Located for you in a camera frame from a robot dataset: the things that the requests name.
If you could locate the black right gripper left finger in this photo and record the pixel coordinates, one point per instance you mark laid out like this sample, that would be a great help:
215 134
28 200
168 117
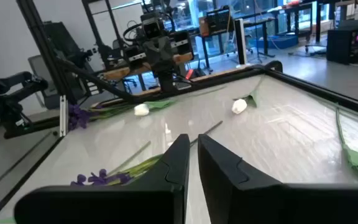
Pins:
154 193

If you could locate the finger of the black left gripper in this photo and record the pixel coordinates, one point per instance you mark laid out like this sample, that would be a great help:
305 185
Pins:
180 43
135 57

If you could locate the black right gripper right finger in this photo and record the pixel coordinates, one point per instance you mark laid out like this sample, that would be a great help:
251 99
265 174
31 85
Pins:
228 186

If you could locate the white artificial tulip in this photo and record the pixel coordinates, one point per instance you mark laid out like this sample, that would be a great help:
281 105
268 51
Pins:
141 109
239 105

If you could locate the purple artificial flower sprig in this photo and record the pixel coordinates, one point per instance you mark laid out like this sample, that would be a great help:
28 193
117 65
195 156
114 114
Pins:
81 180
101 179
78 116

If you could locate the red artificial tulip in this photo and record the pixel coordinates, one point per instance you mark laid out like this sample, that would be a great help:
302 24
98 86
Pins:
351 155

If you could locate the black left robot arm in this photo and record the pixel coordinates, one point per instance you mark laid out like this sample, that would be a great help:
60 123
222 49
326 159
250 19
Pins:
167 81

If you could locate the light wooden base board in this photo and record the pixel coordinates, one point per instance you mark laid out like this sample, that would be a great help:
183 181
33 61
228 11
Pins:
117 73

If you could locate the orange box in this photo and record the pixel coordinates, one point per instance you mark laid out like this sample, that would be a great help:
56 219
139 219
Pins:
203 26

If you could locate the black desk monitor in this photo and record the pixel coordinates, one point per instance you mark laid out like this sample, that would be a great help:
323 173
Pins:
217 20

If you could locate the black diagonal brace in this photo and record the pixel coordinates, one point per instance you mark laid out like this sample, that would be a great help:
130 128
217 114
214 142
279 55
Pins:
98 81

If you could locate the black beam with hazard stripes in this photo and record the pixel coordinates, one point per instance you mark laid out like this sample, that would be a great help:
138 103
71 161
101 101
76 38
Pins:
93 88

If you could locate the white computer tower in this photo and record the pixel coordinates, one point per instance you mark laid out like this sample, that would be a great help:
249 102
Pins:
240 40

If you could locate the black office desk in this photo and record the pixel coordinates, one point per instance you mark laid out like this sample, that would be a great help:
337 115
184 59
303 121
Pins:
318 18
264 37

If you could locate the silver aluminium profile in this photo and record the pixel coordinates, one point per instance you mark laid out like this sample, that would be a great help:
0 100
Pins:
63 115

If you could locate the blue floor mat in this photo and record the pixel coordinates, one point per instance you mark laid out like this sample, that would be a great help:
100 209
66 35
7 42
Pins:
273 42

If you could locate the black computer tower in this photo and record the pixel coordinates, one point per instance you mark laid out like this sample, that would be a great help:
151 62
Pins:
346 45

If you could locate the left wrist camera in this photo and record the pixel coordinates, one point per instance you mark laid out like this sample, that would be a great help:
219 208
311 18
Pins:
151 27

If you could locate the black rig post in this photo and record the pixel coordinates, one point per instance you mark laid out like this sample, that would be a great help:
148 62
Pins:
42 40

